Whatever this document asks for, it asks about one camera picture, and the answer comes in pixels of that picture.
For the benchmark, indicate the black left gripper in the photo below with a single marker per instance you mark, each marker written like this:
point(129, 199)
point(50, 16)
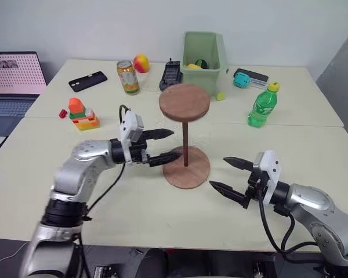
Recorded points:
point(137, 155)

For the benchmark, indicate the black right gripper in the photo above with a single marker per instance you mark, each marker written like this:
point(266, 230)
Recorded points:
point(253, 188)

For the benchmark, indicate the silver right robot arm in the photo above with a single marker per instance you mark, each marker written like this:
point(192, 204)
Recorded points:
point(313, 199)

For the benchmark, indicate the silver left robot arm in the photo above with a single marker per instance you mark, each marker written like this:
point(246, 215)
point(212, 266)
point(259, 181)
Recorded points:
point(84, 156)

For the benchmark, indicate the round wooden base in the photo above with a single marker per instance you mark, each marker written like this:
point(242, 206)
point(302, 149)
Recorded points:
point(191, 173)

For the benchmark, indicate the wooden pole with round disc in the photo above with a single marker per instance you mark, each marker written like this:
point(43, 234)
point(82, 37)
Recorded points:
point(185, 101)

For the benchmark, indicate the black handheld device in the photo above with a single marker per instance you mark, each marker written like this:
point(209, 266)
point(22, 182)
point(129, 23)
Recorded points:
point(170, 76)

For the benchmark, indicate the green soda bottle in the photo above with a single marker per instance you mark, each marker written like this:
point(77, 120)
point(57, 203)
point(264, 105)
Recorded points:
point(262, 110)

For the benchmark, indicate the yellow drink can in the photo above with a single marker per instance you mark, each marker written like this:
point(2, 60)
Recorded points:
point(128, 78)

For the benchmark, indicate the small yellow-green ball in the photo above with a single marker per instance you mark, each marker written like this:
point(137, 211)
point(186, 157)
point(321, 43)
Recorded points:
point(220, 96)

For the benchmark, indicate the light green plastic bin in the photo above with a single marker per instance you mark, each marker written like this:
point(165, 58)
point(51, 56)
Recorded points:
point(200, 79)

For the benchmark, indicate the colourful toy block stack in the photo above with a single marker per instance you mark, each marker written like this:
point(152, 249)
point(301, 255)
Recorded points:
point(84, 117)

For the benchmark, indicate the red yellow toy fruit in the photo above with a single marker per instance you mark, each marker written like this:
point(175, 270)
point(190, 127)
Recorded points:
point(141, 63)

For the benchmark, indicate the black and green object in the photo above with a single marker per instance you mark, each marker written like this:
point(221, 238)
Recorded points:
point(202, 63)

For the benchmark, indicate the teal small gadget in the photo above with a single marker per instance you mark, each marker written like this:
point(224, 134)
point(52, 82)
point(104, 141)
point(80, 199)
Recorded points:
point(241, 80)

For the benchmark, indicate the small red block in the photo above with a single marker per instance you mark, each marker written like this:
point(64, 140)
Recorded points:
point(63, 113)

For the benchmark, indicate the black flat phone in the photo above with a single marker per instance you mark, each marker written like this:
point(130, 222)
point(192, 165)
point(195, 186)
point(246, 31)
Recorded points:
point(256, 74)

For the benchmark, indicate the open laptop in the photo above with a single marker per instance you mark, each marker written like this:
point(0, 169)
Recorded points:
point(16, 75)

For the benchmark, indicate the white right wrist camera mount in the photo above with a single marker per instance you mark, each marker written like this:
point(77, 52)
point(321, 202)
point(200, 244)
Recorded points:
point(271, 168)

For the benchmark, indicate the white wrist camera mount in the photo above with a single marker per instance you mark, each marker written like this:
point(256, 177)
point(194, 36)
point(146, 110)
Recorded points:
point(127, 124)
point(271, 168)

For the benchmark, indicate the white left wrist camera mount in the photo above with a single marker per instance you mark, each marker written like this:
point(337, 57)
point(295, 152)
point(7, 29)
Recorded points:
point(127, 124)

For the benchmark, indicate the black smartphone with camera holes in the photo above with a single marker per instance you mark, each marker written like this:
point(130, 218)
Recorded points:
point(87, 81)

